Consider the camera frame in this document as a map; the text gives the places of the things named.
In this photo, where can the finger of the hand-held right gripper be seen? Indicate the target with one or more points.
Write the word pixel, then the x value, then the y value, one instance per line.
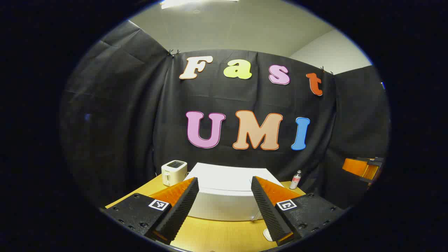
pixel 357 168

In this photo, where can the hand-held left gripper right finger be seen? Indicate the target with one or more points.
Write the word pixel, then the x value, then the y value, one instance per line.
pixel 267 213

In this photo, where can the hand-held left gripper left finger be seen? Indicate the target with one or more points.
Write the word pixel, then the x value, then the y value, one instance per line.
pixel 182 210

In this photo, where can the white microwave oven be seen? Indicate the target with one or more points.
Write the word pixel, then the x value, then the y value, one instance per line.
pixel 227 182

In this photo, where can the white square plate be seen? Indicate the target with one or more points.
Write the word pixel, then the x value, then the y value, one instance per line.
pixel 267 235

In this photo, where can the white toaster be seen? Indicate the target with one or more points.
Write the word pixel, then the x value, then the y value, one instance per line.
pixel 173 173

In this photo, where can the small clear bottle pink label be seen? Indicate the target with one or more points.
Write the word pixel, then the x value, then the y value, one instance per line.
pixel 295 180

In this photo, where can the black backdrop cloth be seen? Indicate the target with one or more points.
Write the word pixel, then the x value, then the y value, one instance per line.
pixel 122 122

